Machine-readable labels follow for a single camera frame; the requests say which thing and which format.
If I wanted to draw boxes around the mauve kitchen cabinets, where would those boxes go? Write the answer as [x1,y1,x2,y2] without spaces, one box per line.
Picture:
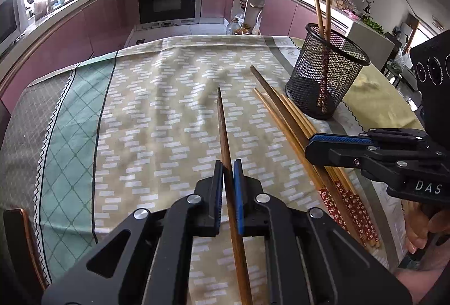
[0,0,331,109]

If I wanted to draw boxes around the white microwave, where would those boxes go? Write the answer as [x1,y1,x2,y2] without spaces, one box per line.
[0,0,29,52]

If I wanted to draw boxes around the yellow-green table cover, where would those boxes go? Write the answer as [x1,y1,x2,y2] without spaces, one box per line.
[292,38,424,131]

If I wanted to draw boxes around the white cabinet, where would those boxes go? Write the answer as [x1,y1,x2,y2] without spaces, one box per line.
[330,8,396,61]

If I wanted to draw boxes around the wooden chair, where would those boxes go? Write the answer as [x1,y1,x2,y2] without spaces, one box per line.
[3,208,48,291]

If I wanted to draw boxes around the black mesh holder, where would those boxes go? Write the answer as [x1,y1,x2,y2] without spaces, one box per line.
[285,23,371,120]

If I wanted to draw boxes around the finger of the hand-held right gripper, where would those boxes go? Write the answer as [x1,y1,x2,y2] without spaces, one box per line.
[304,142,450,187]
[307,128,445,153]

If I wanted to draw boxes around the patterned beige tablecloth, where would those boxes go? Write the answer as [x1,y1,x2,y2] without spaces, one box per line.
[0,34,398,305]

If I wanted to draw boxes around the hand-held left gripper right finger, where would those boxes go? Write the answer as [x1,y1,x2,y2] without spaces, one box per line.
[233,159,413,305]

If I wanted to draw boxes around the green vegetables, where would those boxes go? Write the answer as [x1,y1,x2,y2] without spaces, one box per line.
[362,15,384,33]

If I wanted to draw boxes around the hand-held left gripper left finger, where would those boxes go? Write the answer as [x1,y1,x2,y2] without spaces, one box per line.
[41,160,226,305]

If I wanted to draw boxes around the person's right hand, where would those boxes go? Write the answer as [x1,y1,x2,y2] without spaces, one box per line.
[404,201,450,254]

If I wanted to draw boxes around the plastic oil bottle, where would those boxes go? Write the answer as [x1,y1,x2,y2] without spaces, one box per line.
[227,17,243,35]

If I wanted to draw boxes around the dark brown chopstick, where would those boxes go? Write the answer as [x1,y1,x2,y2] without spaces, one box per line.
[216,87,254,305]
[249,66,368,249]

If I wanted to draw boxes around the person's right forearm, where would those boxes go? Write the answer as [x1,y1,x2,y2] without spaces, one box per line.
[395,256,450,304]

